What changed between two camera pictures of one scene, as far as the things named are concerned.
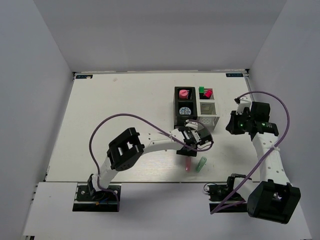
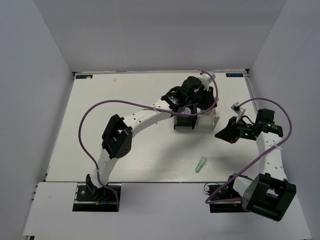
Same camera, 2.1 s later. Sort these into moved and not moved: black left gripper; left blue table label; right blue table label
Moved: black left gripper
Not moved: right blue table label; left blue table label
